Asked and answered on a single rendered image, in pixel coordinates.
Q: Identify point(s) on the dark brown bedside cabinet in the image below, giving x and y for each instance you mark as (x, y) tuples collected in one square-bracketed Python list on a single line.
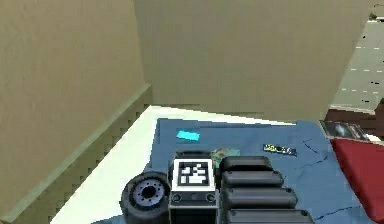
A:
[(356, 118)]

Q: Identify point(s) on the blue bed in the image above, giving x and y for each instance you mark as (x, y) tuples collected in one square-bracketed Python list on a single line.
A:
[(300, 180)]

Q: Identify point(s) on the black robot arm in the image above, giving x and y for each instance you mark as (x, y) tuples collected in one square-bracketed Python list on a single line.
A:
[(246, 193)]

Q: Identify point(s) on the green round patterned disc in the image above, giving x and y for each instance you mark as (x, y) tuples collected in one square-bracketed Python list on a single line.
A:
[(226, 155)]

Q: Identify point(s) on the red pillow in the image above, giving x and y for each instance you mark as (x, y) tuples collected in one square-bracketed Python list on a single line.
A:
[(361, 166)]

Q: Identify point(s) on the cyan flat card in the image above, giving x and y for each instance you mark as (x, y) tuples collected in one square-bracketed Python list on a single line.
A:
[(188, 135)]

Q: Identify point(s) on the dark framed picture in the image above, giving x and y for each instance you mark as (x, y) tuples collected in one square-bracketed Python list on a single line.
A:
[(345, 130)]

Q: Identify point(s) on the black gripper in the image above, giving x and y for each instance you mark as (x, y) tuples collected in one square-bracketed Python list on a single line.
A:
[(146, 196)]

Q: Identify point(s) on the dark remote control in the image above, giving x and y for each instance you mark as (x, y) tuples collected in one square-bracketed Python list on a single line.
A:
[(280, 149)]

